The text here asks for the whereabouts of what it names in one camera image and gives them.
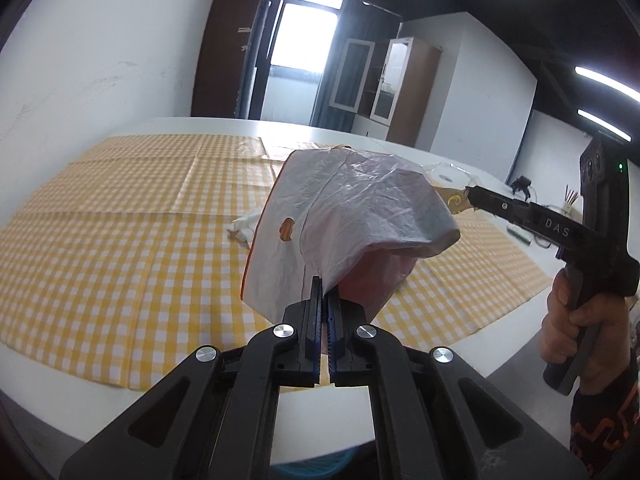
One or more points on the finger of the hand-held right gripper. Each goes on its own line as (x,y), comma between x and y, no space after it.
(500,206)

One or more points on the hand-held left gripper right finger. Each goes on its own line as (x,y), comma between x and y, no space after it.
(333,332)

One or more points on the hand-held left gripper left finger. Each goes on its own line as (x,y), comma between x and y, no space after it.
(318,330)

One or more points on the clear plastic wrap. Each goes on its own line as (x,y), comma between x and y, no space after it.
(445,172)

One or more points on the white plastic bag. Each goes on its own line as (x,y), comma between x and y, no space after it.
(360,200)

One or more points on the blue mesh wastebasket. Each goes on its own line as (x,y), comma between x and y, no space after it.
(310,467)

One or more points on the person's right forearm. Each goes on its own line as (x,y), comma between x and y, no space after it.
(607,425)

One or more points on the person's right hand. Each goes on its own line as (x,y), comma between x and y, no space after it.
(607,340)

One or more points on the small black device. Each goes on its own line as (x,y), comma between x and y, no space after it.
(521,185)

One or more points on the flat black bar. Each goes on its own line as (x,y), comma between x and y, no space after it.
(520,236)

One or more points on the white pen holder box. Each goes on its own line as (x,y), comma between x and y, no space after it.
(572,200)

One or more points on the ceiling light tube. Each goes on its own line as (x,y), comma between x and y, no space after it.
(602,122)
(607,80)

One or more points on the white crumpled tissue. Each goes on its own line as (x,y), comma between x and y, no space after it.
(245,230)

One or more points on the wooden glass-door cabinet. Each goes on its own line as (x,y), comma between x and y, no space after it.
(400,90)

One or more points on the yellow checkered tablecloth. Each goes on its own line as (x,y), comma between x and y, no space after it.
(100,240)

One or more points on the glass balcony door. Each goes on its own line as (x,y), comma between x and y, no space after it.
(300,45)

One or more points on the dark brown wardrobe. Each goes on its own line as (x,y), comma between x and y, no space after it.
(225,55)

